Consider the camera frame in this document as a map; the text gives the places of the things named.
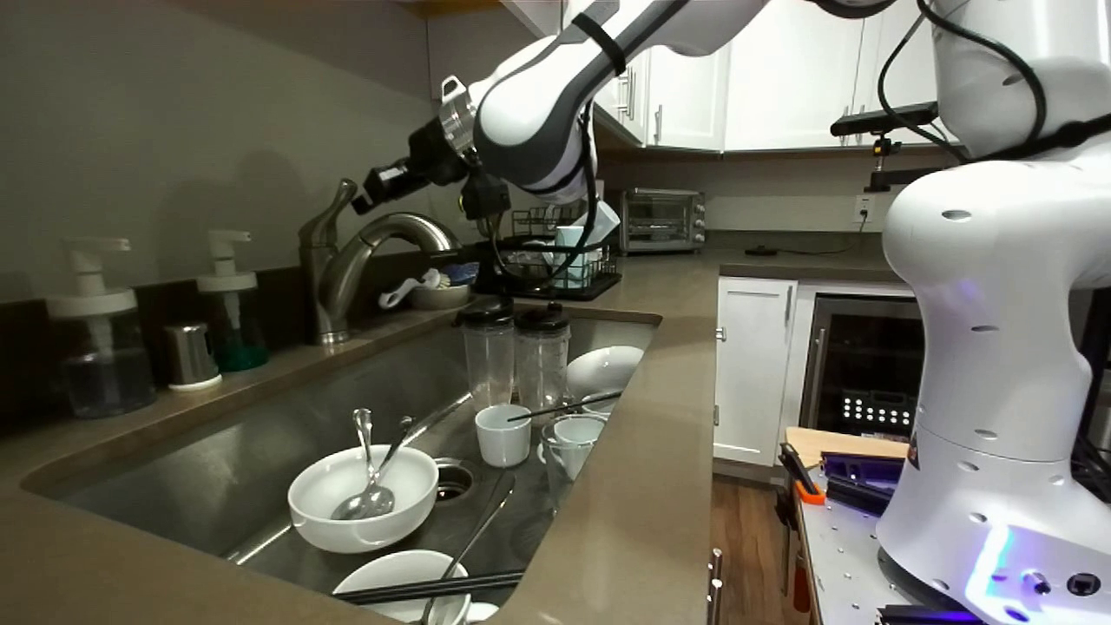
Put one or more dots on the wooden board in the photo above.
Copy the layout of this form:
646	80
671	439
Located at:
844	444

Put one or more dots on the chrome kitchen faucet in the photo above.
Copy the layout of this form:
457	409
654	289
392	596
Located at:
382	238

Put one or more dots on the grey robot mounting table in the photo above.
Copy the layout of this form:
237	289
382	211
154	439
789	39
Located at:
839	569

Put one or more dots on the black chopstick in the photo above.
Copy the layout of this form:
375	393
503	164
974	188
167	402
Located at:
463	589
463	577

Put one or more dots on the white tilted bowl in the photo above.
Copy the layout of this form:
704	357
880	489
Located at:
603	371

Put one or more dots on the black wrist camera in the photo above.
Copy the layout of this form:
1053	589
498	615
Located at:
486	196

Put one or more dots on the small bowl with sponge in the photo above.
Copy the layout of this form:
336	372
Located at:
436	293

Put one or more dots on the white mug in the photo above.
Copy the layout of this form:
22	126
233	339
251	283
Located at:
579	446

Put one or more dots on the pale cup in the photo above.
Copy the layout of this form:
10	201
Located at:
571	260

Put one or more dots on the black beverage cooler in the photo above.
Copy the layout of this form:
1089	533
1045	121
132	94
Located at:
863	365

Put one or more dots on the silver toaster oven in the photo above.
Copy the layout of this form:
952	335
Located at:
664	221

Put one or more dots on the white plate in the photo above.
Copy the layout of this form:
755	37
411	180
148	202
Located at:
392	574

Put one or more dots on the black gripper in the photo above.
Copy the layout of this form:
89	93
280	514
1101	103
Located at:
436	158

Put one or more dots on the white upper cabinets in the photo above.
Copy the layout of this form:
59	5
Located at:
786	93

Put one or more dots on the white cup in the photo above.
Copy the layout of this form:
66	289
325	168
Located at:
502	439

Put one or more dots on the black camera on stand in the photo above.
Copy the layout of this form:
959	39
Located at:
885	121

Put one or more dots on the small metal cup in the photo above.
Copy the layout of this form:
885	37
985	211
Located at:
193	357

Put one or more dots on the white deep bowl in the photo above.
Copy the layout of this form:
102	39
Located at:
336	521

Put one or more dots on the sink drain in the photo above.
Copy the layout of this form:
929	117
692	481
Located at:
454	481

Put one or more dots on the white wall outlet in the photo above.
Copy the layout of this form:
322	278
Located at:
863	211

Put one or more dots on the clear jar black lid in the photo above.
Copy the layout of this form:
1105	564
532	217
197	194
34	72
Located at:
543	359
486	359

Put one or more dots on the white lower cabinet door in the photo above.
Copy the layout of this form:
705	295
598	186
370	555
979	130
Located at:
755	371

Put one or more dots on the soap dispenser teal liquid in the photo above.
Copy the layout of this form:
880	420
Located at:
233	313

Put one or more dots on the metal spoon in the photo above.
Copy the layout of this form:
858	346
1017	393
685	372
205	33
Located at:
370	491

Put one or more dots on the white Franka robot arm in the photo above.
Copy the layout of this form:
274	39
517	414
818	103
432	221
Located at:
1007	349

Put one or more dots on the long metal utensil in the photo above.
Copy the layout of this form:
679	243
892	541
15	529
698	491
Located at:
436	420

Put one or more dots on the clear soap dispenser blue liquid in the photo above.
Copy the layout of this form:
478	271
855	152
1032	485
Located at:
100	349

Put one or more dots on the stainless steel sink basin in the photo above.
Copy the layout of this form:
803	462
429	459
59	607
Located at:
232	462

